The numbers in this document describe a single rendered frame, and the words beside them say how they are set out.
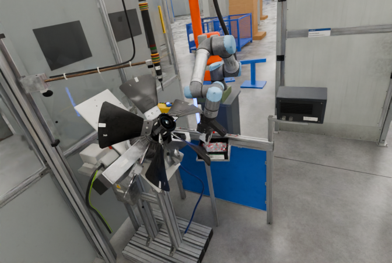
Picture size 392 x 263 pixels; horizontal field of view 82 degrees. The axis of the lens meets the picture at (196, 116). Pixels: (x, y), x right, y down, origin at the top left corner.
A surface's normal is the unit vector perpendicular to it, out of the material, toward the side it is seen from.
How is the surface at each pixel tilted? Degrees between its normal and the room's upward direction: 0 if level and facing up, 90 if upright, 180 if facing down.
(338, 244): 0
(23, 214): 90
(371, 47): 90
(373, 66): 90
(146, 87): 39
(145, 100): 45
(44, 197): 90
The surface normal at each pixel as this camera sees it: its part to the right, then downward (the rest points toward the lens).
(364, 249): -0.15, -0.87
